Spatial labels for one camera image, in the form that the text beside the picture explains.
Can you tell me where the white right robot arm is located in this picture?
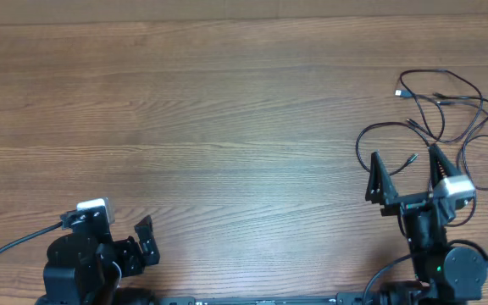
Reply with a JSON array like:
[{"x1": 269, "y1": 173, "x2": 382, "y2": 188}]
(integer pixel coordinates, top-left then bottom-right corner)
[{"x1": 360, "y1": 145, "x2": 488, "y2": 304}]

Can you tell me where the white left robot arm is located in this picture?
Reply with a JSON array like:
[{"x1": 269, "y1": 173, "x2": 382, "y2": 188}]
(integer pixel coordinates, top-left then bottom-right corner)
[{"x1": 36, "y1": 212, "x2": 160, "y2": 304}]

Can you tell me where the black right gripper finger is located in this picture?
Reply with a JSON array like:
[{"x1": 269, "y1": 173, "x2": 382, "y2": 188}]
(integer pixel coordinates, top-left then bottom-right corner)
[
  {"x1": 428, "y1": 144, "x2": 462, "y2": 186},
  {"x1": 365, "y1": 152, "x2": 398, "y2": 202}
]

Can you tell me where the black USB cable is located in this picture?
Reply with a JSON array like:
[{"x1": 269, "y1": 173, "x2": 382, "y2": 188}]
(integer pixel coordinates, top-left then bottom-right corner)
[{"x1": 394, "y1": 69, "x2": 485, "y2": 144}]

